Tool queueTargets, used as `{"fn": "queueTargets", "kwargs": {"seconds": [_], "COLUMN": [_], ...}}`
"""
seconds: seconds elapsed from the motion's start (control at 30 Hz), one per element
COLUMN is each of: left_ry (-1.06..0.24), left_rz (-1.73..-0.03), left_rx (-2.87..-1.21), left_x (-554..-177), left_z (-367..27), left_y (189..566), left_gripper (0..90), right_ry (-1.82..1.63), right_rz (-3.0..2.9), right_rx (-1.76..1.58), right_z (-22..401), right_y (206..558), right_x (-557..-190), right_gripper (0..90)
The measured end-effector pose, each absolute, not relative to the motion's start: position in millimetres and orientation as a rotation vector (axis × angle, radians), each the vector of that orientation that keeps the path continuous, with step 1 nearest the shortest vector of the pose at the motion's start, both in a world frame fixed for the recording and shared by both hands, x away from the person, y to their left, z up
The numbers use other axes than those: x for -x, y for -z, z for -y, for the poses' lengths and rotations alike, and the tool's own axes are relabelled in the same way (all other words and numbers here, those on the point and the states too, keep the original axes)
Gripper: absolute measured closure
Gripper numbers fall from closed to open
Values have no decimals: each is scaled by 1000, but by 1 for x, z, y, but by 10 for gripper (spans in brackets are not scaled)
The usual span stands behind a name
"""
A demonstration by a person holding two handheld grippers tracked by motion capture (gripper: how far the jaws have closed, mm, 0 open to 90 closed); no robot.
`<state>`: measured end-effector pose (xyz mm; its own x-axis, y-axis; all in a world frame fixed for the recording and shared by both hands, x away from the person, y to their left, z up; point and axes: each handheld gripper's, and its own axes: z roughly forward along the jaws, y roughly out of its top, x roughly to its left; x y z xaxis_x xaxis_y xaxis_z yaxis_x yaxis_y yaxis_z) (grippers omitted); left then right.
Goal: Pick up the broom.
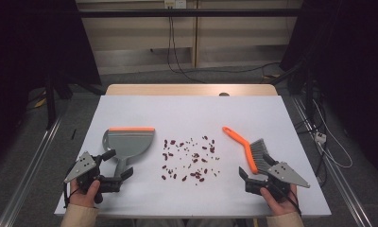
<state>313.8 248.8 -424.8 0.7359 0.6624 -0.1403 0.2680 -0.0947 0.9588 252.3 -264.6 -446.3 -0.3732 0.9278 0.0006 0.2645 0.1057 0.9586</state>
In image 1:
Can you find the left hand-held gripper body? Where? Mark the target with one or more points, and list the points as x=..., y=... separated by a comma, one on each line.
x=83, y=165

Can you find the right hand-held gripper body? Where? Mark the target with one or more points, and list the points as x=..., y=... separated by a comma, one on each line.
x=286, y=175

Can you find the grey dustpan with orange edge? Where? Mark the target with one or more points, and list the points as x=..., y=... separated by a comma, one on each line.
x=130, y=142

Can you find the orange brush with grey bristles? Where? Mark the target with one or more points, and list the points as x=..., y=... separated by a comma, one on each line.
x=240, y=138

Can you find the red beans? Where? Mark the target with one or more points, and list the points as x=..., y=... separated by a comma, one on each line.
x=173, y=142

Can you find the person's right hand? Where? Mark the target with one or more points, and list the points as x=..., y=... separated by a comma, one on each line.
x=280, y=205

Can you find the person's left hand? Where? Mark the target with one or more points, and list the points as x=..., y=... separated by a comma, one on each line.
x=83, y=197

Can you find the black metal stand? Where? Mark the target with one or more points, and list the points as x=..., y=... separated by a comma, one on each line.
x=50, y=101

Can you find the white table board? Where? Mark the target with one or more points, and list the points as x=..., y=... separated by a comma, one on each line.
x=193, y=116

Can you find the black curtain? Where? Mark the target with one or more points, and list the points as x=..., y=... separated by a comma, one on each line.
x=29, y=41
x=351, y=47

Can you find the black horizontal bar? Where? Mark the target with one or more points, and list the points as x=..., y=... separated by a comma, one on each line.
x=177, y=13

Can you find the aluminium floor rail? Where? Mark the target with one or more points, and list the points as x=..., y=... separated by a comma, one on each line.
x=29, y=176
x=341, y=179

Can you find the white wall socket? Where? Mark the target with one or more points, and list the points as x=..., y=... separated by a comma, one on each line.
x=175, y=3

